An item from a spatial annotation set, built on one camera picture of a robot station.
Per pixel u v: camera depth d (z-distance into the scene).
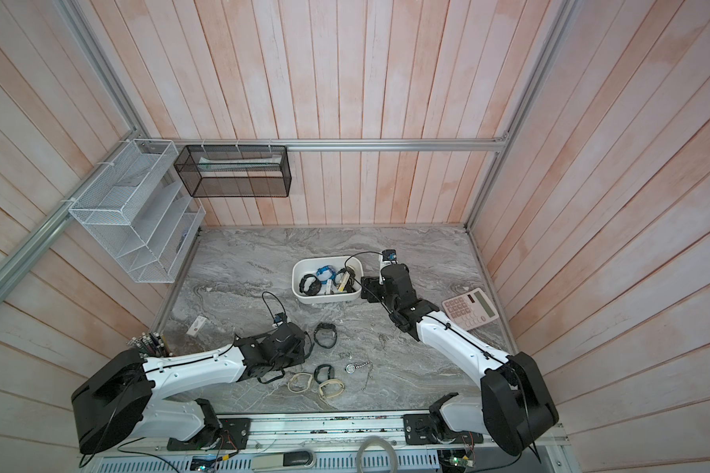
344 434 0.75
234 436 0.73
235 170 0.88
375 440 0.70
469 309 0.95
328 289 0.96
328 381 0.79
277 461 0.70
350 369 0.84
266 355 0.64
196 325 0.92
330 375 0.80
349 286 0.98
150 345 0.73
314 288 0.98
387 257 0.74
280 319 0.79
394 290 0.64
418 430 0.73
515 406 0.41
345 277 0.96
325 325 0.88
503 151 0.95
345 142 0.97
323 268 1.05
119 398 0.40
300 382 0.82
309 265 1.04
